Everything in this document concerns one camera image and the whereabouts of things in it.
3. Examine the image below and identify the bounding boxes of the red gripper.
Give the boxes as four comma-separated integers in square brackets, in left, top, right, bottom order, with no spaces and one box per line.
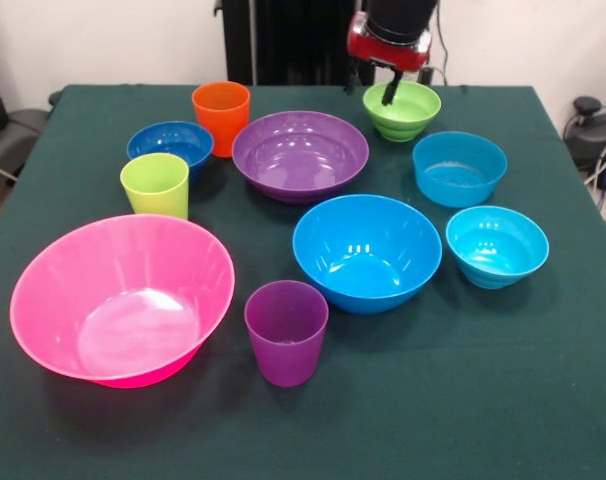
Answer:
[343,12,433,108]

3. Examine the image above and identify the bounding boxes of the dark green tablecloth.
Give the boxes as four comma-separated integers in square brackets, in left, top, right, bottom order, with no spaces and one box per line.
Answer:
[0,83,606,480]

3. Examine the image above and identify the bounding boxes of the green ribbed bowl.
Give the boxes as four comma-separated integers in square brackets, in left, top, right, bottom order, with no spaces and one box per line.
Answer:
[361,79,443,144]

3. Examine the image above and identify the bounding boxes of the large purple bowl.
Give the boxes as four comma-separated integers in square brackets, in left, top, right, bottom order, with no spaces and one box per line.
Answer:
[231,110,371,205]

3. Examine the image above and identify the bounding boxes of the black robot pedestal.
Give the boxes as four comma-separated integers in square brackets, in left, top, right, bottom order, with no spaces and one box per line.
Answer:
[213,0,379,87]

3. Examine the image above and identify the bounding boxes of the large pink bowl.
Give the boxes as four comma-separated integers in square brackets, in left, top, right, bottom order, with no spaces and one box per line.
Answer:
[9,213,236,390]

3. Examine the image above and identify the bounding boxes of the orange cup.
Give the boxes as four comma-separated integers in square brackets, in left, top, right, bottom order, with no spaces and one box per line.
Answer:
[191,80,252,159]

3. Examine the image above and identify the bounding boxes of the lime green cup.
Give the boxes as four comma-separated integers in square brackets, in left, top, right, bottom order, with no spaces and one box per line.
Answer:
[119,152,191,221]

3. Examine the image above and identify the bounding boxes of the dark blue ribbed bowl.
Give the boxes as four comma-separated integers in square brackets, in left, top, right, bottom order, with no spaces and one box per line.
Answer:
[126,120,215,187]

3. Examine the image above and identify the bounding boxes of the black cable with plug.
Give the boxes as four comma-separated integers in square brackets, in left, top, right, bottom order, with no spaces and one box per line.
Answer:
[416,47,450,86]

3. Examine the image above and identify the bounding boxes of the translucent blue straight-sided bowl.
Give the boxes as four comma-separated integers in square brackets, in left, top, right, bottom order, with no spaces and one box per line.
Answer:
[411,130,509,209]

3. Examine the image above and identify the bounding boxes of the large blue bowl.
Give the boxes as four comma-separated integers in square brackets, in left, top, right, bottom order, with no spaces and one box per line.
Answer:
[291,193,443,316]

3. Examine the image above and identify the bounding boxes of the purple cup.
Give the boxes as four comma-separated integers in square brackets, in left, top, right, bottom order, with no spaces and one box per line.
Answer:
[243,279,330,388]

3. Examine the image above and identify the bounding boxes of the cyan ribbed bowl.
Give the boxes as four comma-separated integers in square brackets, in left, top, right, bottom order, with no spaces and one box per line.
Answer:
[444,205,551,290]

